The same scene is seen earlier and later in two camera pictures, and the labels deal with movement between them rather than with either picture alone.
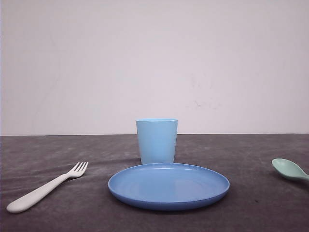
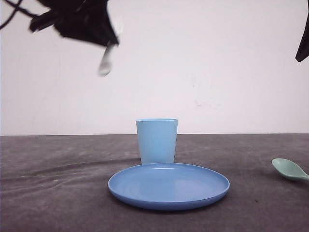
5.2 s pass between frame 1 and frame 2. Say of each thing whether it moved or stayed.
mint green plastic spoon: stayed
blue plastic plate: stayed
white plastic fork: moved
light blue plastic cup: stayed
